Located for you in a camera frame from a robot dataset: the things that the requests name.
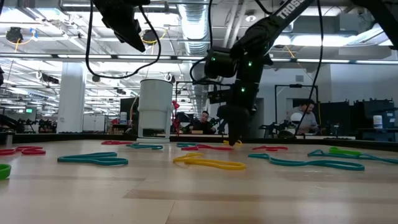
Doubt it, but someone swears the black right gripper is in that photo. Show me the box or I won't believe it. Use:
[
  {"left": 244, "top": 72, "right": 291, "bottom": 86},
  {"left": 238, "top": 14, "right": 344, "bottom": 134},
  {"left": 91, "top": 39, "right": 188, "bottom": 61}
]
[{"left": 216, "top": 104, "right": 257, "bottom": 147}]

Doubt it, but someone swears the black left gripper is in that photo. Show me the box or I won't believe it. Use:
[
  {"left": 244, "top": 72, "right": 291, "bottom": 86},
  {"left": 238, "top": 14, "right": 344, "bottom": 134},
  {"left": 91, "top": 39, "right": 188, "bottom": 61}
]
[{"left": 93, "top": 0, "right": 150, "bottom": 52}]

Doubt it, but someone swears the red rubber band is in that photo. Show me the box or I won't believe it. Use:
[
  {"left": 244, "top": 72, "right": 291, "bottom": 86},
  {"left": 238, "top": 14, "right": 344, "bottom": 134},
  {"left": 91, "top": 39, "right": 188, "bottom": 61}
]
[
  {"left": 180, "top": 144, "right": 233, "bottom": 152},
  {"left": 101, "top": 140, "right": 134, "bottom": 146},
  {"left": 0, "top": 146, "right": 47, "bottom": 157},
  {"left": 252, "top": 145, "right": 289, "bottom": 152}
]

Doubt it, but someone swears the green rubber band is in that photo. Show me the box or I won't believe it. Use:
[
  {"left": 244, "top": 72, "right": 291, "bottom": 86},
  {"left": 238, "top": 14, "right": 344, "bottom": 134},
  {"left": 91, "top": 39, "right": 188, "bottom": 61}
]
[
  {"left": 328, "top": 146, "right": 363, "bottom": 157},
  {"left": 0, "top": 163, "right": 12, "bottom": 180}
]

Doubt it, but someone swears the person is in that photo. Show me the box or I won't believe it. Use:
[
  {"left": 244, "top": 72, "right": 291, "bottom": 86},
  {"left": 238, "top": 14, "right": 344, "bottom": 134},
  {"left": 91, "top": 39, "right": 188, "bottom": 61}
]
[
  {"left": 285, "top": 99, "right": 320, "bottom": 135},
  {"left": 185, "top": 110, "right": 218, "bottom": 135}
]

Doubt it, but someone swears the red object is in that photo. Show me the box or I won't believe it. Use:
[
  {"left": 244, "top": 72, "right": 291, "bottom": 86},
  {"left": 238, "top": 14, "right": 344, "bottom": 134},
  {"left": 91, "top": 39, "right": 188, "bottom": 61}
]
[{"left": 171, "top": 100, "right": 182, "bottom": 134}]

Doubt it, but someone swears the white round lamp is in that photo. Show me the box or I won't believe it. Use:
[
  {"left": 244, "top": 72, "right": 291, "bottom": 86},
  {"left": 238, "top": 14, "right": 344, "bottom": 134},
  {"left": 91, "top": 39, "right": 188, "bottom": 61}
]
[{"left": 290, "top": 112, "right": 304, "bottom": 126}]

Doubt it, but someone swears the tall white plastic cup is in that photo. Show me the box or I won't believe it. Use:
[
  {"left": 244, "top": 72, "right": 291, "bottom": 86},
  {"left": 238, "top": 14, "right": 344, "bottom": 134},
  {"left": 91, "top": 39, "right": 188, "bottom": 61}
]
[{"left": 136, "top": 78, "right": 174, "bottom": 144}]

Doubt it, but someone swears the white pillar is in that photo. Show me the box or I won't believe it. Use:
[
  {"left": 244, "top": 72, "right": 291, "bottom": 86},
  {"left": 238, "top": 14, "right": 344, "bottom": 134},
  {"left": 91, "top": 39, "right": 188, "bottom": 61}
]
[{"left": 56, "top": 62, "right": 86, "bottom": 134}]

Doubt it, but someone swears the black ceiling device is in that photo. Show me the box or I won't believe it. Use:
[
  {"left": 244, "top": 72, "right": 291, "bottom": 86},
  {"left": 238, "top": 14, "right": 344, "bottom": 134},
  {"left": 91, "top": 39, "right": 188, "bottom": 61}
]
[{"left": 5, "top": 26, "right": 24, "bottom": 44}]

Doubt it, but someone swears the black storage cabinet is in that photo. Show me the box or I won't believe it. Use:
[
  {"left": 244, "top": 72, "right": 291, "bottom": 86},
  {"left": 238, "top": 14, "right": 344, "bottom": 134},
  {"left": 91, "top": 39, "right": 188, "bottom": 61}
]
[{"left": 356, "top": 98, "right": 398, "bottom": 141}]

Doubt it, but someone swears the black rig frame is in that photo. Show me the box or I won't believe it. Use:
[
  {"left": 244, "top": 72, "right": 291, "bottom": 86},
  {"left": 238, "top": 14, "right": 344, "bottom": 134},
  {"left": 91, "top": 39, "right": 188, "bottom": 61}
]
[
  {"left": 175, "top": 80, "right": 212, "bottom": 135},
  {"left": 274, "top": 83, "right": 320, "bottom": 125}
]

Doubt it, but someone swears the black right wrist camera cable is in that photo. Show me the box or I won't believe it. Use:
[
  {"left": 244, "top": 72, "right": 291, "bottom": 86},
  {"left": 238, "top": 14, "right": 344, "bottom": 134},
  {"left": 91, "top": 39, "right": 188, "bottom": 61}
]
[{"left": 189, "top": 0, "right": 215, "bottom": 85}]

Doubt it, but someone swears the black metal table frame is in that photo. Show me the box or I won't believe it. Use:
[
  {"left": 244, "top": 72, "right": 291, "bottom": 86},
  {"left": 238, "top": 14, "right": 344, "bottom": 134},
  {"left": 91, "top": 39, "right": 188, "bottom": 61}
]
[{"left": 0, "top": 132, "right": 398, "bottom": 153}]

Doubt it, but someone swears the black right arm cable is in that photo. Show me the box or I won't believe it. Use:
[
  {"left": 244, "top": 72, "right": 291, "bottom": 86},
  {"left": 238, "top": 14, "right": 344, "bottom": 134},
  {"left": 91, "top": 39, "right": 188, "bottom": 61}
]
[{"left": 294, "top": 0, "right": 324, "bottom": 137}]

